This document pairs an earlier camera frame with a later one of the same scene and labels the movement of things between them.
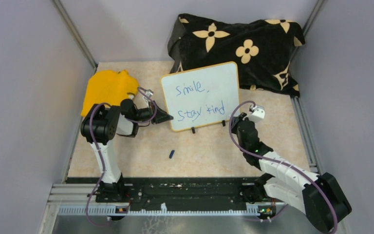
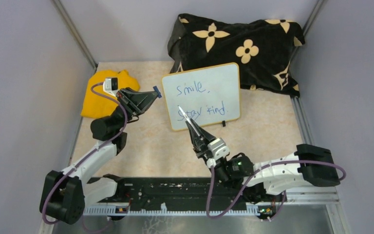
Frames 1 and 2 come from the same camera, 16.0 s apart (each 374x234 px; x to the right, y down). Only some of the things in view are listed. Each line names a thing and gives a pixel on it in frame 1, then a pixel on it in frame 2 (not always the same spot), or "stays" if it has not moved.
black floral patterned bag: [263, 49] stays
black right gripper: [235, 120] -> [200, 147]
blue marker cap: [171, 154] -> [159, 94]
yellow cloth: [108, 87] stays
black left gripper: [161, 116] -> [131, 99]
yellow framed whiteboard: [203, 96] stays
